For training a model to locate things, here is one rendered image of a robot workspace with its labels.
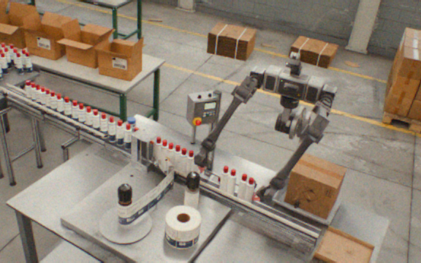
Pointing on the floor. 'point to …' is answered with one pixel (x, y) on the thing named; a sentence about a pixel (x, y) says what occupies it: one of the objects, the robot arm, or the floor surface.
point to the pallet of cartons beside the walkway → (417, 82)
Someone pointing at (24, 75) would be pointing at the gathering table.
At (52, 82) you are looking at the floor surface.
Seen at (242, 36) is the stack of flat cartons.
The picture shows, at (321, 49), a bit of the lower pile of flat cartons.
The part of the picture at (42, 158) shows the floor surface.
